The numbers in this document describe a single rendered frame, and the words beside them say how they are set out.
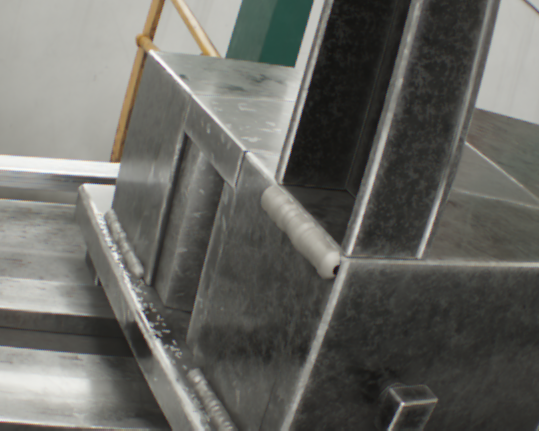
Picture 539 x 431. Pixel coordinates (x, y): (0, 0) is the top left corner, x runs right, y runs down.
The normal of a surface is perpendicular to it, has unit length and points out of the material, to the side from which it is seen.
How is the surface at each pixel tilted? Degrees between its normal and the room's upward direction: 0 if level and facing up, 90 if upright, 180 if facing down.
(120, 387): 0
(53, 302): 0
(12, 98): 90
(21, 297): 0
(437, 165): 90
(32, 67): 90
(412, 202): 90
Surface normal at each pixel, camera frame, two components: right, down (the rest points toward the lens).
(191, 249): 0.05, 0.39
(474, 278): 0.38, 0.44
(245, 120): 0.25, -0.90
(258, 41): -0.89, -0.07
